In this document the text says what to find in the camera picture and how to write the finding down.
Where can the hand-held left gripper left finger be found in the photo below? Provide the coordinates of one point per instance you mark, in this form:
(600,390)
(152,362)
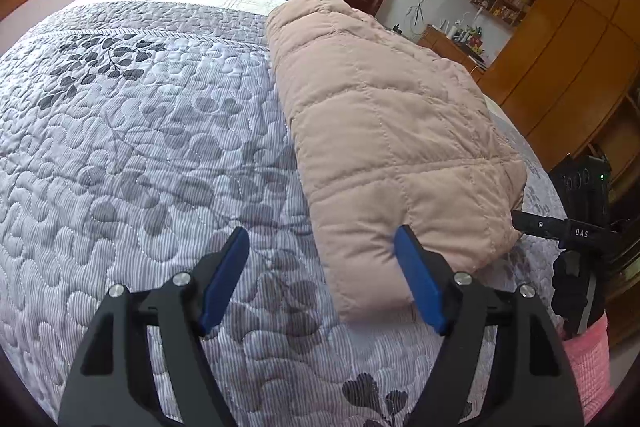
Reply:
(225,277)

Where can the grey leaf-patterned bed quilt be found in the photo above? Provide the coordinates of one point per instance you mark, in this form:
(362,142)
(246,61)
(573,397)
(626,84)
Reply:
(140,147)

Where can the red box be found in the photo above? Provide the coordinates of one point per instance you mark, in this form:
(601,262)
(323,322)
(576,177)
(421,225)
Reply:
(475,43)

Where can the wooden wardrobe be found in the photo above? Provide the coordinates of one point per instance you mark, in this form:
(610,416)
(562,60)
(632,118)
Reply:
(565,37)

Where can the person's right forearm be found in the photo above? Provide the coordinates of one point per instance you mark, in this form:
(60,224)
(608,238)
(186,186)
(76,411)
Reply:
(592,367)

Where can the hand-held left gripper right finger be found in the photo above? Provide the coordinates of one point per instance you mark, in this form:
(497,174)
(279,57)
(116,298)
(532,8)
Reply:
(420,277)

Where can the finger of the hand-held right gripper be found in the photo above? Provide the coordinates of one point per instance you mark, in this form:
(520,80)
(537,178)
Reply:
(540,223)

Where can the person's right hand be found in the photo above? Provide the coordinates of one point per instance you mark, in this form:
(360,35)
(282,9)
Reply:
(570,292)

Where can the wooden bedside table with items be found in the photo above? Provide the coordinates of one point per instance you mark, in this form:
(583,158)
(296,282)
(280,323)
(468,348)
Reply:
(445,47)

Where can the beige quilted jacket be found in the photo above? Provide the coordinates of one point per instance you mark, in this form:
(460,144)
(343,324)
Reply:
(390,147)

